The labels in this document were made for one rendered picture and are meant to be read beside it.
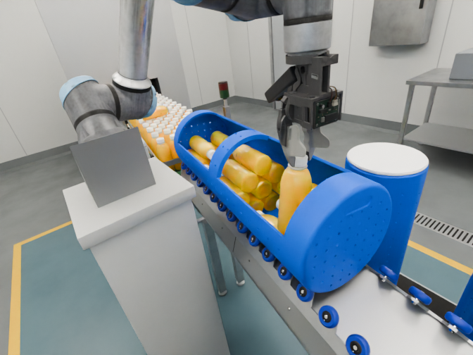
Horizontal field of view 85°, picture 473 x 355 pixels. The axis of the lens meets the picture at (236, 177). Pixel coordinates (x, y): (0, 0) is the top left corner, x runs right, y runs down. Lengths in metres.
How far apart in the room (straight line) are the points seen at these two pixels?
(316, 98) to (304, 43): 0.08
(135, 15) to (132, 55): 0.10
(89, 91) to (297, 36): 0.61
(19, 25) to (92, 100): 4.58
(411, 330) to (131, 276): 0.71
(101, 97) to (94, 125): 0.11
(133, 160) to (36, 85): 4.66
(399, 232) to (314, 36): 0.93
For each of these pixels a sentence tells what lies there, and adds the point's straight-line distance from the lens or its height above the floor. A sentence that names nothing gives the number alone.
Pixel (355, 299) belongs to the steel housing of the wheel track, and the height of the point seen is 0.93.
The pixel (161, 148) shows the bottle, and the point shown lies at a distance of 1.40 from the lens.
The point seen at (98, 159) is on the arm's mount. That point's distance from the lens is 0.77.
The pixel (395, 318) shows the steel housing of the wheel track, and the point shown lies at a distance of 0.75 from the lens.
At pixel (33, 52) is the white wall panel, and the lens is 5.39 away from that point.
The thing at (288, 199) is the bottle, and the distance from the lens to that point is 0.58.
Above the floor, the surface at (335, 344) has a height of 0.92.
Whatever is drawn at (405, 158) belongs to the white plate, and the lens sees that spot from 1.17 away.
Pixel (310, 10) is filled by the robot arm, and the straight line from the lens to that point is 0.46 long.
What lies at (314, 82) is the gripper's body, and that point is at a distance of 0.46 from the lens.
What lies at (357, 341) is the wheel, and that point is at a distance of 0.64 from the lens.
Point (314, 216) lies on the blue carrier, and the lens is 0.53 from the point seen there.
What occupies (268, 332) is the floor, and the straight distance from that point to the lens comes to 1.76.
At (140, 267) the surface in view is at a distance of 0.85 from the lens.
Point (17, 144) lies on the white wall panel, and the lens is 5.54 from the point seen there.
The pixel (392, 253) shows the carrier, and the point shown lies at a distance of 1.29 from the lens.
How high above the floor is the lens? 1.53
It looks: 29 degrees down
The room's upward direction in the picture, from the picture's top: 8 degrees counter-clockwise
